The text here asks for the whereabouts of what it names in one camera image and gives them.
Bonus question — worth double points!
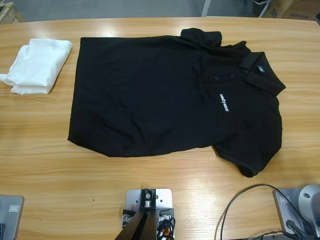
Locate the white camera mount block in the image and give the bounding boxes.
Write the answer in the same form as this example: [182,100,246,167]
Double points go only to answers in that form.
[121,188,175,237]

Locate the wooden crate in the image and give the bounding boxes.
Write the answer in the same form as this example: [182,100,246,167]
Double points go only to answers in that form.
[0,1,25,25]

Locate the white metal frame leg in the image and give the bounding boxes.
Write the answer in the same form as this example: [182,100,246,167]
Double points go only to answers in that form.
[201,0,214,18]
[258,0,273,18]

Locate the black polo shirt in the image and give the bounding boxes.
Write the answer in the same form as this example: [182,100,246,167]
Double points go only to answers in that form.
[67,27,287,179]

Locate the white folded cloth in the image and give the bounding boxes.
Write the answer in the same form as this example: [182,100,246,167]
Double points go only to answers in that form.
[0,38,73,96]

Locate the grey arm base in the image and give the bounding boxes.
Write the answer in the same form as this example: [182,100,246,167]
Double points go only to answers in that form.
[272,184,320,236]
[0,195,25,240]

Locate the orange and black cable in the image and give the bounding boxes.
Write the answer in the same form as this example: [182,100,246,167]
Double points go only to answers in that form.
[156,216,177,240]

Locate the thin black looped cable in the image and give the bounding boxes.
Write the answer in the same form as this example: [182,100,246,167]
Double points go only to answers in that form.
[214,183,316,240]

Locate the dark camera post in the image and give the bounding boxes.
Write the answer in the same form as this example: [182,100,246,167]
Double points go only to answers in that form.
[117,189,158,240]

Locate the brown cardboard box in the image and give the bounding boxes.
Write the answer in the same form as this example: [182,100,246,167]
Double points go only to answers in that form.
[264,0,320,21]

